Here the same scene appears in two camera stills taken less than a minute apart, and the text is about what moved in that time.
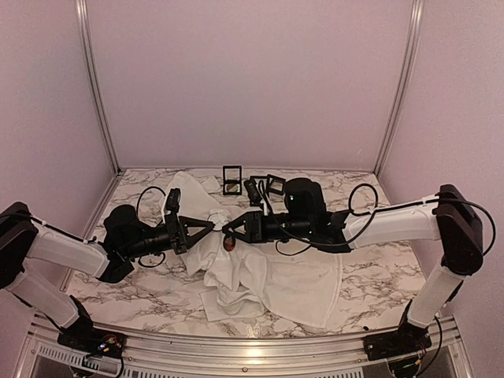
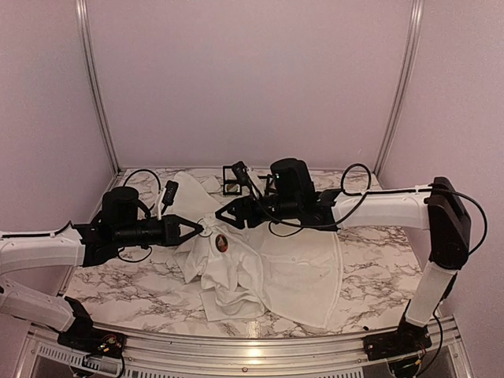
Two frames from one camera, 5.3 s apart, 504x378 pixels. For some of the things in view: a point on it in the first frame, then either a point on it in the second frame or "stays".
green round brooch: x=232 y=187 stays
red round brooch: x=229 y=242 → x=221 y=242
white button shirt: x=249 y=280 stays
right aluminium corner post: x=402 y=83 stays
